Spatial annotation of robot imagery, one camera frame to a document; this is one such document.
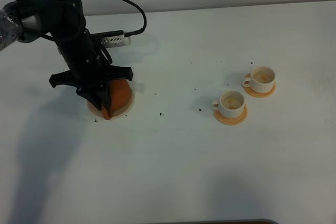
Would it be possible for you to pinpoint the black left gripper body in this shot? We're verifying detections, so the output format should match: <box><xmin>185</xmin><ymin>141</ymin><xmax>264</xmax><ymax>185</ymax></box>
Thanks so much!
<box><xmin>49</xmin><ymin>31</ymin><xmax>133</xmax><ymax>90</ymax></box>

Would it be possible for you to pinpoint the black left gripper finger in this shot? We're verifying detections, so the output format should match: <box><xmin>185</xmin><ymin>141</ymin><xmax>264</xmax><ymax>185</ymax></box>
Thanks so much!
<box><xmin>76</xmin><ymin>91</ymin><xmax>102</xmax><ymax>111</ymax></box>
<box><xmin>95</xmin><ymin>82</ymin><xmax>112</xmax><ymax>109</ymax></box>

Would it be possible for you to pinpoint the brown clay teapot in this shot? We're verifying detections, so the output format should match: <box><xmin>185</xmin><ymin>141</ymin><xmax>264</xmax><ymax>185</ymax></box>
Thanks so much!
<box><xmin>102</xmin><ymin>79</ymin><xmax>133</xmax><ymax>120</ymax></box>

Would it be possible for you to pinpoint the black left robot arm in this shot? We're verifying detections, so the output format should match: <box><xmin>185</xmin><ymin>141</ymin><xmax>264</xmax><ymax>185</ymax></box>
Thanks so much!
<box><xmin>1</xmin><ymin>0</ymin><xmax>133</xmax><ymax>110</ymax></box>

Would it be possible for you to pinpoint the beige round teapot coaster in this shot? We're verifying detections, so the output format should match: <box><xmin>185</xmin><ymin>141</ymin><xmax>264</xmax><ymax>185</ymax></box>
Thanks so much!
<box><xmin>87</xmin><ymin>88</ymin><xmax>134</xmax><ymax>121</ymax></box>

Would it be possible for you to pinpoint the near white teacup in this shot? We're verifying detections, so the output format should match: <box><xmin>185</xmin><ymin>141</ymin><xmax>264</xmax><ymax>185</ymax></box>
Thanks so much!
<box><xmin>211</xmin><ymin>90</ymin><xmax>245</xmax><ymax>119</ymax></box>

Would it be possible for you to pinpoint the white teacup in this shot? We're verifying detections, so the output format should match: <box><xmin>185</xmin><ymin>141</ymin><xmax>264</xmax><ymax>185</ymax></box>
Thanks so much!
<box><xmin>211</xmin><ymin>90</ymin><xmax>245</xmax><ymax>119</ymax></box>
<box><xmin>242</xmin><ymin>66</ymin><xmax>276</xmax><ymax>94</ymax></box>

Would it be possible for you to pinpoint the near orange saucer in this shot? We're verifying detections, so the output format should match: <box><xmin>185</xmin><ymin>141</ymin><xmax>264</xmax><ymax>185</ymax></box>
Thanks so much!
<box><xmin>214</xmin><ymin>105</ymin><xmax>248</xmax><ymax>126</ymax></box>

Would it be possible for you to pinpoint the orange saucer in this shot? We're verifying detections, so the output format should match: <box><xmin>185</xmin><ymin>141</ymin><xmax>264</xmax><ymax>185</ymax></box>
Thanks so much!
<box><xmin>241</xmin><ymin>73</ymin><xmax>276</xmax><ymax>98</ymax></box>
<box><xmin>214</xmin><ymin>105</ymin><xmax>248</xmax><ymax>126</ymax></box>

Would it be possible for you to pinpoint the far orange saucer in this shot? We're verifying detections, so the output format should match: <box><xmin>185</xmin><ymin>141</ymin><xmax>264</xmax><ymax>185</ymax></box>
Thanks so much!
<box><xmin>241</xmin><ymin>73</ymin><xmax>276</xmax><ymax>98</ymax></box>

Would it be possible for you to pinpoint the far white teacup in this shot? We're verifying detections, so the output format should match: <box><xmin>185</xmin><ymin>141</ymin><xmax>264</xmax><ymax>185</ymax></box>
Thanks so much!
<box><xmin>242</xmin><ymin>66</ymin><xmax>276</xmax><ymax>94</ymax></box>

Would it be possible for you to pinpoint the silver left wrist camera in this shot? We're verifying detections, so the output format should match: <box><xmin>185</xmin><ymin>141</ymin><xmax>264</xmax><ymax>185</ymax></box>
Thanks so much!
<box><xmin>92</xmin><ymin>30</ymin><xmax>131</xmax><ymax>48</ymax></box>

